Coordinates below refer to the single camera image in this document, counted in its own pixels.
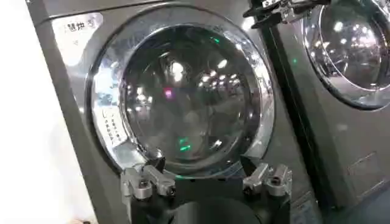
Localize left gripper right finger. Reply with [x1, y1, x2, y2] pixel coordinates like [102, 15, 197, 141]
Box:
[239, 155, 293, 198]

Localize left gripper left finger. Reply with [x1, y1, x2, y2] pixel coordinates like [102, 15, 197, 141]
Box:
[119, 148, 177, 202]

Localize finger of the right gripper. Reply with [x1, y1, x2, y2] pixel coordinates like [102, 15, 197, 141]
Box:
[243, 0, 332, 18]
[250, 9, 306, 30]

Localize grey dryer with white label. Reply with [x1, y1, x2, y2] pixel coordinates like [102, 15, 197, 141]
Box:
[26, 0, 324, 224]

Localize grey dryer with plain front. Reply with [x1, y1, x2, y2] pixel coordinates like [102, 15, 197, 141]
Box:
[261, 0, 390, 214]

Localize round glass door, plain ring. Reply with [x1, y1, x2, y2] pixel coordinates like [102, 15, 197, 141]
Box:
[301, 0, 390, 111]

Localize round glass door with printed ring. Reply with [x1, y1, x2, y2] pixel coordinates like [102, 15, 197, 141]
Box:
[84, 4, 275, 180]

